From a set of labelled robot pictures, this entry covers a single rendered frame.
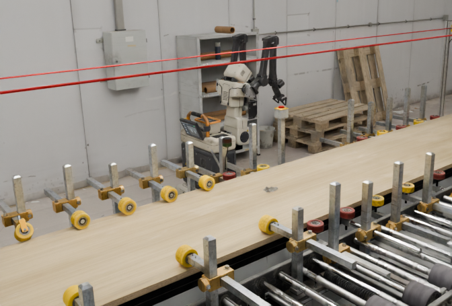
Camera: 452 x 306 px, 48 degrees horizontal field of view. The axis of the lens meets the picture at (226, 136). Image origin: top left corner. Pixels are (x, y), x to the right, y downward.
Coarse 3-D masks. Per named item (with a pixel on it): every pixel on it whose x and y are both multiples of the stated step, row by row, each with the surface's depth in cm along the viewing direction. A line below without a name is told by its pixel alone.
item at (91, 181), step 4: (88, 180) 293; (92, 180) 290; (92, 184) 288; (96, 184) 284; (100, 184) 284; (96, 188) 284; (108, 192) 271; (112, 192) 271; (108, 196) 272; (112, 196) 267; (116, 196) 265; (120, 196) 265; (116, 200) 264
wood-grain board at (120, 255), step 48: (384, 144) 363; (432, 144) 360; (192, 192) 284; (240, 192) 282; (288, 192) 280; (384, 192) 278; (48, 240) 232; (96, 240) 231; (144, 240) 229; (192, 240) 228; (240, 240) 226; (0, 288) 194; (48, 288) 193; (96, 288) 192; (144, 288) 191
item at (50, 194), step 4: (44, 188) 280; (48, 188) 280; (44, 192) 280; (48, 192) 274; (52, 192) 274; (48, 196) 275; (52, 196) 269; (56, 196) 268; (60, 196) 268; (52, 200) 270; (64, 204) 257; (68, 204) 257; (64, 208) 256; (68, 208) 252; (72, 208) 252; (68, 212) 252; (72, 212) 248
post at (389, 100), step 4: (388, 100) 418; (392, 100) 418; (388, 104) 418; (392, 104) 419; (388, 108) 419; (388, 112) 420; (388, 116) 421; (388, 120) 421; (388, 124) 422; (388, 128) 423
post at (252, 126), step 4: (252, 124) 328; (252, 128) 329; (252, 132) 329; (252, 136) 330; (252, 140) 331; (252, 144) 331; (252, 148) 332; (252, 152) 333; (252, 156) 334; (256, 156) 336; (252, 160) 334; (256, 160) 336; (252, 164) 335; (256, 164) 337; (252, 168) 336
